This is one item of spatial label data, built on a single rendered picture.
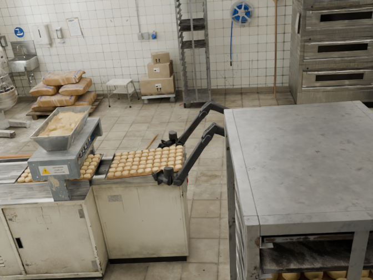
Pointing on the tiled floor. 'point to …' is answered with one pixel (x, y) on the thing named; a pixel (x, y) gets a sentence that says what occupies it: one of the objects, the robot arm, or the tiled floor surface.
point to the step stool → (121, 88)
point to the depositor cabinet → (50, 236)
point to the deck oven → (332, 51)
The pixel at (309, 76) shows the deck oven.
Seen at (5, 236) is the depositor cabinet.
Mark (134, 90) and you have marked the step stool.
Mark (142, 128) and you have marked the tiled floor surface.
